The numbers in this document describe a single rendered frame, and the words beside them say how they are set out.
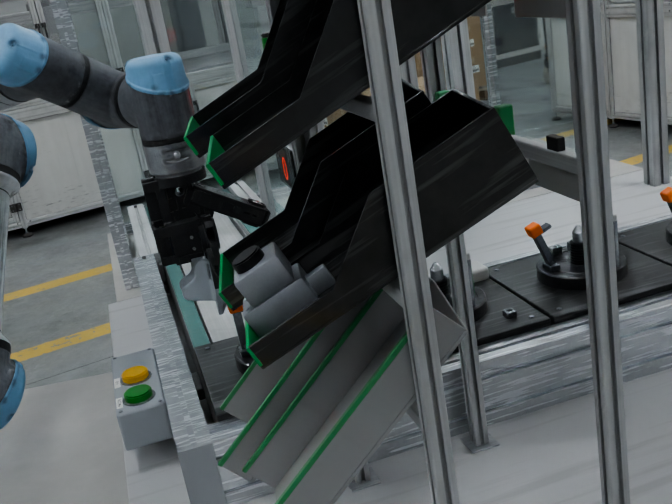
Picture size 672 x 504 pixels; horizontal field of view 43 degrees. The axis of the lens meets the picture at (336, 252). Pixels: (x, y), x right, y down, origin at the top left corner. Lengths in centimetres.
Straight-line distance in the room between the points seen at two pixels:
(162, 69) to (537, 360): 64
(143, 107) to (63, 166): 541
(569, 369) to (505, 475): 21
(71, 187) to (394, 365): 588
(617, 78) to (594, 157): 594
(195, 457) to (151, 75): 48
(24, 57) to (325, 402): 56
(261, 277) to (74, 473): 67
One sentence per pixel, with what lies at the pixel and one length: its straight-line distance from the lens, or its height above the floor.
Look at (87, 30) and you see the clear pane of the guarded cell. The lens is 246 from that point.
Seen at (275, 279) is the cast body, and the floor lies 125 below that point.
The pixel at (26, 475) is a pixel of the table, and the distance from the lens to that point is 139.
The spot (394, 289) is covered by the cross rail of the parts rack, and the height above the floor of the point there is 123.
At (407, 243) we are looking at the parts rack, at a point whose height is 128.
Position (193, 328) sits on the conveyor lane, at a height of 95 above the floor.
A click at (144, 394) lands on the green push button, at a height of 97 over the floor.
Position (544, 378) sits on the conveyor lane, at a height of 91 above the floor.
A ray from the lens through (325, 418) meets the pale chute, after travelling 89.
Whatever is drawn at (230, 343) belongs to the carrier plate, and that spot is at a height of 97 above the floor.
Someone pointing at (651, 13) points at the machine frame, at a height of 127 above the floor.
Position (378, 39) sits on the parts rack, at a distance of 63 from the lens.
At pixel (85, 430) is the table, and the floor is 86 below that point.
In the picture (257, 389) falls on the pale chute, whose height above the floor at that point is 103.
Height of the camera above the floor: 150
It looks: 19 degrees down
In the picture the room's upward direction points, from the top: 10 degrees counter-clockwise
